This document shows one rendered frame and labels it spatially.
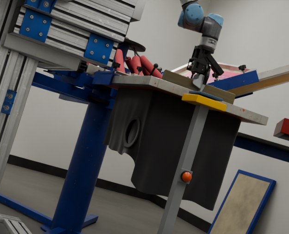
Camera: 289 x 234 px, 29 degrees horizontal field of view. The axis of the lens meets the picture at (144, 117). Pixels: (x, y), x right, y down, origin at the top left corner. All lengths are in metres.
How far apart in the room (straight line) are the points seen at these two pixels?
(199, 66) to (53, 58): 0.75
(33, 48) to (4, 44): 0.10
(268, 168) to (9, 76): 3.74
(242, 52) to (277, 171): 1.74
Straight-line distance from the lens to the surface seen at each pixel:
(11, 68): 2.03
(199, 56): 2.49
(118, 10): 1.94
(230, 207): 5.59
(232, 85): 3.34
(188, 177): 2.10
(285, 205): 5.10
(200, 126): 2.14
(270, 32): 6.16
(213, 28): 2.51
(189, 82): 2.48
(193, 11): 2.37
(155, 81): 2.26
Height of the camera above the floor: 0.73
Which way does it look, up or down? 2 degrees up
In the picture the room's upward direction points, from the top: 17 degrees clockwise
